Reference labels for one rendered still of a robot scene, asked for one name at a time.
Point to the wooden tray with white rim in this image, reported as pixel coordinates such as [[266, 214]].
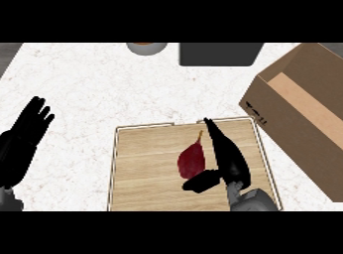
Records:
[[150, 178]]

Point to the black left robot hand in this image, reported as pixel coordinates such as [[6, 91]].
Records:
[[18, 145]]

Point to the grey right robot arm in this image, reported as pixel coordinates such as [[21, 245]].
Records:
[[250, 198]]

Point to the grey round pot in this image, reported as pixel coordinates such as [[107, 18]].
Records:
[[147, 48]]

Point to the brown cardboard box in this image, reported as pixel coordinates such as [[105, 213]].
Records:
[[306, 119]]

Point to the dark grey flat appliance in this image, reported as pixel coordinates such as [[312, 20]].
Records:
[[219, 53]]

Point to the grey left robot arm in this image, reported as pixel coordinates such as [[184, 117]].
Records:
[[1, 200]]

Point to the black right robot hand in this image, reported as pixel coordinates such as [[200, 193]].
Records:
[[228, 155]]

